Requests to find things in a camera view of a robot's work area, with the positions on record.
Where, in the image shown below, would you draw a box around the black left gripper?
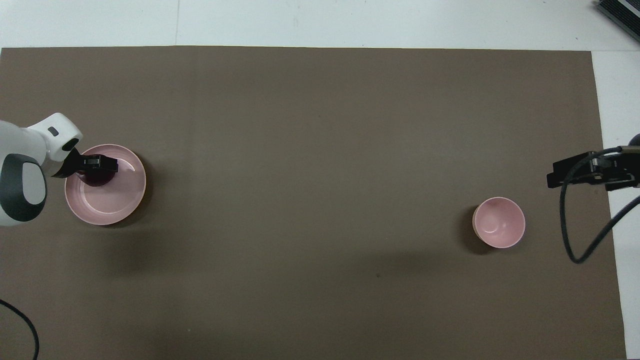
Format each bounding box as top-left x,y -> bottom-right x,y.
51,147 -> 120,180

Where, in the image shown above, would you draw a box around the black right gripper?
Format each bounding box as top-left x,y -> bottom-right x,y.
546,146 -> 640,192

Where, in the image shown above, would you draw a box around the dark red apple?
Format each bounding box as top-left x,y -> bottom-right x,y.
76,167 -> 119,188

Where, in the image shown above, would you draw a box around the pink plate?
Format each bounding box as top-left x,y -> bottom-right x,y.
64,144 -> 147,226

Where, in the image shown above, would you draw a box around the pink bowl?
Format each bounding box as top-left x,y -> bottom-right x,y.
472,196 -> 526,249

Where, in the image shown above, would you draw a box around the brown table mat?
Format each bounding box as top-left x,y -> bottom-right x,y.
0,46 -> 629,360

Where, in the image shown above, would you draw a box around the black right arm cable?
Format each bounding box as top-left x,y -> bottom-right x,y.
559,146 -> 640,265

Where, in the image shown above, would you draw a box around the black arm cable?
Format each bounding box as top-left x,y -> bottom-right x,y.
559,146 -> 640,265
0,298 -> 40,360

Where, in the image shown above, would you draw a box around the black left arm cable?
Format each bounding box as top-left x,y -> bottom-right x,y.
0,298 -> 40,360

